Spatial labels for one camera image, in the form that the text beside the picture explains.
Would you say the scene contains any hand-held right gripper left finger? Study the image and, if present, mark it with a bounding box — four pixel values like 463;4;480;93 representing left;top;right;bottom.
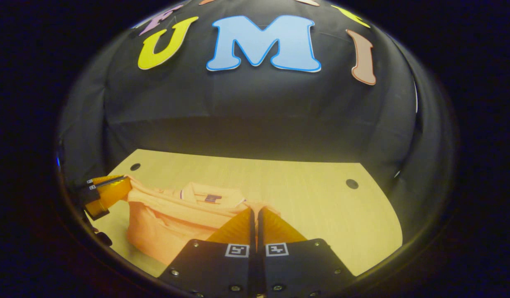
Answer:
158;207;255;298

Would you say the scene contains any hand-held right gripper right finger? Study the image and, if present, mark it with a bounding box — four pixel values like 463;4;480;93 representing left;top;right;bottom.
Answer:
257;207;357;298

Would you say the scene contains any orange polo T-shirt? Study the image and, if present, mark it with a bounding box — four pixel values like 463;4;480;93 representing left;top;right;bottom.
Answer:
125;176;280;265

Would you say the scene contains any black backdrop cloth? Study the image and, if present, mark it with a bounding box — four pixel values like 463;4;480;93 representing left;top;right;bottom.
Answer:
56;0;456;249

